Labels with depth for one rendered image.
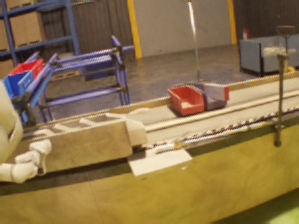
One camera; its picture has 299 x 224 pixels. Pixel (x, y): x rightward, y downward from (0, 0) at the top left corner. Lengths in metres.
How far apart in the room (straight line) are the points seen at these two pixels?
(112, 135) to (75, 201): 0.48
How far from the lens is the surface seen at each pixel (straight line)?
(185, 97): 2.17
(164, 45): 11.93
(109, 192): 1.44
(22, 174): 0.90
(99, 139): 1.28
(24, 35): 10.49
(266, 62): 5.86
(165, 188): 1.49
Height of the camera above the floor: 1.46
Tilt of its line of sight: 19 degrees down
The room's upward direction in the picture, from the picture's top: 9 degrees counter-clockwise
